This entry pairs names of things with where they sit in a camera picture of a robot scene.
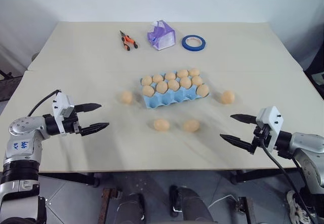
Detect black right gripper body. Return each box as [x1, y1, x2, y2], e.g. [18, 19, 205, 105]
[249, 124, 271, 155]

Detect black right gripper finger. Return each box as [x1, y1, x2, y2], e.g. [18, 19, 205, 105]
[230, 114, 258, 125]
[219, 133, 254, 152]

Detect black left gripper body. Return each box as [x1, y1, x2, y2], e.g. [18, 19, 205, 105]
[61, 109, 83, 136]

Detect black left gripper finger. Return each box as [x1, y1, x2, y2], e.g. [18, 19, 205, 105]
[79, 122, 110, 137]
[75, 103, 103, 114]

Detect blue egg carton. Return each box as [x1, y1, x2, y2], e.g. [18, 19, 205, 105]
[139, 69, 211, 110]

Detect black table leg with caster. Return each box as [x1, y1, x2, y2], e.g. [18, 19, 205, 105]
[37, 172, 100, 188]
[230, 168, 299, 185]

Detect white black sneaker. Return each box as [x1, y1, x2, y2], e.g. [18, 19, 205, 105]
[286, 190, 311, 224]

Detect orange black pliers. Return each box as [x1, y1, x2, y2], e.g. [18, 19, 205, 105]
[119, 30, 139, 51]

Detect dark rounded shape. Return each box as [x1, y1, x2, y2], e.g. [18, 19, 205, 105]
[111, 193, 146, 224]
[169, 184, 216, 224]

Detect black stand base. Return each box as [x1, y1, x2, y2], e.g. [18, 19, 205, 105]
[0, 69, 20, 83]

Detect dark equipment at room edge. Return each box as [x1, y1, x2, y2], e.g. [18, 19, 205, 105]
[303, 38, 324, 95]

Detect blue tape roll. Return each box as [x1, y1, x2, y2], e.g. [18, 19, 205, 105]
[181, 34, 207, 51]

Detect purple tissue pack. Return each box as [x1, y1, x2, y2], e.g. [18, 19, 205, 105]
[146, 20, 176, 51]

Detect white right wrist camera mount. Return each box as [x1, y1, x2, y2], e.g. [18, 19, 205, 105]
[256, 105, 283, 152]

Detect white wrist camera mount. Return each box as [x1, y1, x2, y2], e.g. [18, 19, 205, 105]
[51, 91, 76, 135]
[256, 105, 283, 152]

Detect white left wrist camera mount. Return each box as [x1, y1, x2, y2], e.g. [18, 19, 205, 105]
[51, 91, 76, 135]

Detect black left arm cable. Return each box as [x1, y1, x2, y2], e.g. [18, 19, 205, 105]
[27, 89, 63, 117]

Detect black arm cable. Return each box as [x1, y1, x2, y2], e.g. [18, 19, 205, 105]
[27, 89, 63, 117]
[260, 130, 320, 224]

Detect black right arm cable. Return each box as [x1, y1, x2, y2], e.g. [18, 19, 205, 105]
[260, 130, 320, 224]

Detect white floor cable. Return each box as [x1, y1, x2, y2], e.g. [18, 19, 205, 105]
[208, 194, 239, 208]

